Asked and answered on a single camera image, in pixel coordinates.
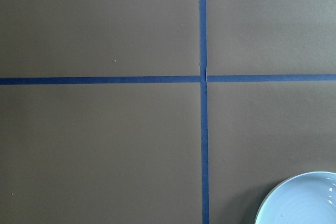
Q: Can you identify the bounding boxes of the pale grey-blue ceramic plate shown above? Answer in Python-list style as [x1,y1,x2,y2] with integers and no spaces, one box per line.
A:
[255,170,336,224]

